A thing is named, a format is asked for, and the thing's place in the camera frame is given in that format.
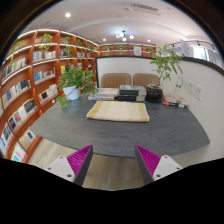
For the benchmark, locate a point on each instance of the dark book stack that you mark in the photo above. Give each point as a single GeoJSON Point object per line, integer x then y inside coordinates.
{"type": "Point", "coordinates": [132, 93]}

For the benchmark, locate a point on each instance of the ceiling chandelier lamp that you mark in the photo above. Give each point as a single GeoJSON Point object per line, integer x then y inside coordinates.
{"type": "Point", "coordinates": [121, 35]}

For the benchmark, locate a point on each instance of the orange wooden bookshelf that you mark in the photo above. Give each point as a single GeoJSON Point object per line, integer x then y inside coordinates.
{"type": "Point", "coordinates": [28, 84]}

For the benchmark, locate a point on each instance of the green plant in white pot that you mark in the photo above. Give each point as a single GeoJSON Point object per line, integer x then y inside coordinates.
{"type": "Point", "coordinates": [76, 78]}

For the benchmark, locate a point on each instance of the right tan chair back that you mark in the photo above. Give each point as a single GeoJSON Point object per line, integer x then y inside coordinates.
{"type": "Point", "coordinates": [144, 79]}

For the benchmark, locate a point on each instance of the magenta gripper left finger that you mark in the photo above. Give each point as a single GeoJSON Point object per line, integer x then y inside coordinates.
{"type": "Point", "coordinates": [73, 167]}

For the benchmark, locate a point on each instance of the tall plant in black pot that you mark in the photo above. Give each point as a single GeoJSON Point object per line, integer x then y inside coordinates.
{"type": "Point", "coordinates": [166, 61]}

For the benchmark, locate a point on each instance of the white book stack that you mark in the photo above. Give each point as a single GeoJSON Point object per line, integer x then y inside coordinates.
{"type": "Point", "coordinates": [104, 94]}

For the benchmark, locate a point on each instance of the cream folded towel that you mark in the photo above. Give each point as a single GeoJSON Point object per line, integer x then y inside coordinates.
{"type": "Point", "coordinates": [119, 111]}

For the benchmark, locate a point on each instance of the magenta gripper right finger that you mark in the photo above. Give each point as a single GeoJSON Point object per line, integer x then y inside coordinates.
{"type": "Point", "coordinates": [152, 166]}

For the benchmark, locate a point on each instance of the tan chair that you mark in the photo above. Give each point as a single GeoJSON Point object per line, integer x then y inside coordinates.
{"type": "Point", "coordinates": [144, 79]}
{"type": "Point", "coordinates": [115, 80]}

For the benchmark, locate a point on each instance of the left tan chair back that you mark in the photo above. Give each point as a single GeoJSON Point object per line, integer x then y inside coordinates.
{"type": "Point", "coordinates": [115, 80]}

